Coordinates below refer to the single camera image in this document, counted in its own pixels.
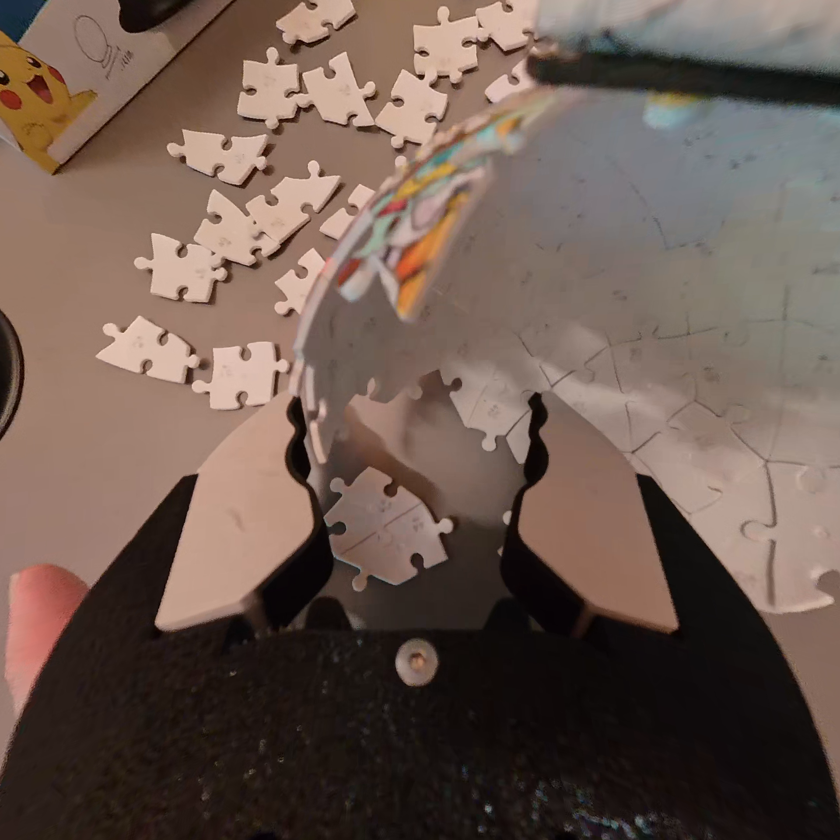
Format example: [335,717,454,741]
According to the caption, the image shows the joined white puzzle pieces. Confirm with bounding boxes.
[325,467,455,592]

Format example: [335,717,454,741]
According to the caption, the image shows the pile of loose puzzle pieces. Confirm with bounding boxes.
[95,0,549,411]

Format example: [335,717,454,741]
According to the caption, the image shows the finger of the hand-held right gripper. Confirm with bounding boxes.
[528,0,840,106]

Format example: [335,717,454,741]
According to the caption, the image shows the person's left hand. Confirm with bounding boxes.
[5,564,89,716]

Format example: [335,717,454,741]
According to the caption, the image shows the colourful puzzle ball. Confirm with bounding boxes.
[289,85,840,614]

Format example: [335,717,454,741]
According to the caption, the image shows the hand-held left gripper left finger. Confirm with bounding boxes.
[155,394,333,634]

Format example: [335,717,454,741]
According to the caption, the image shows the printed puzzle box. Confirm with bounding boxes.
[0,0,234,175]

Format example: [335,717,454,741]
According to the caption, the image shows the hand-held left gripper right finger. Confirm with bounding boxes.
[502,392,679,634]

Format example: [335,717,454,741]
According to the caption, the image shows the black round ball stand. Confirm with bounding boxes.
[0,311,26,437]

